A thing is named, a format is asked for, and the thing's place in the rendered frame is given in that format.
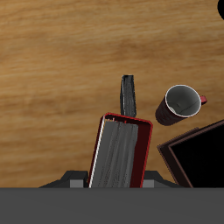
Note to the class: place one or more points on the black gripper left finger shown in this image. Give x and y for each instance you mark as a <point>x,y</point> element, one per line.
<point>76,178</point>

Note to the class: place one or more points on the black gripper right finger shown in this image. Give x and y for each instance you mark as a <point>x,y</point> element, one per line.
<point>153,178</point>

